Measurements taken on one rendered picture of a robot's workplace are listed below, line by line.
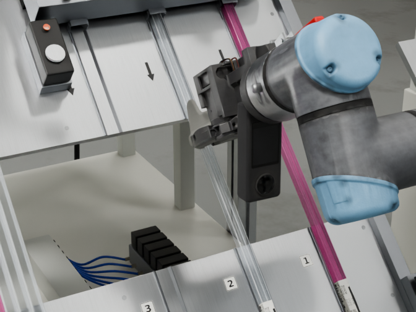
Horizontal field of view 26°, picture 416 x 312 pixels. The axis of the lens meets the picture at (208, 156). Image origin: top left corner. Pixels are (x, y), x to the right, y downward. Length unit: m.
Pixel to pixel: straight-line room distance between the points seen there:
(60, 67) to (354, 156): 0.41
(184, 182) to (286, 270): 0.57
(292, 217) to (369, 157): 2.12
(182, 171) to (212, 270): 0.58
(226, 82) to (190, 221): 0.67
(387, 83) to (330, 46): 3.35
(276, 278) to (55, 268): 0.45
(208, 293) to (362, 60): 0.38
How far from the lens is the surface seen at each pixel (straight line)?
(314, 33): 0.84
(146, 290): 1.06
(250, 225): 1.60
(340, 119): 0.85
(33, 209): 1.73
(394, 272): 1.20
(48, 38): 1.11
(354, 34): 0.85
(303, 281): 1.14
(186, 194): 1.68
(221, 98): 1.01
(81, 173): 1.85
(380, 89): 4.11
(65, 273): 1.43
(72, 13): 1.15
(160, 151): 3.43
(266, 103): 0.93
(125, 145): 1.90
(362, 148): 0.85
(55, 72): 1.09
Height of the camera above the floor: 1.42
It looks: 25 degrees down
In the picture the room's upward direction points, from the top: straight up
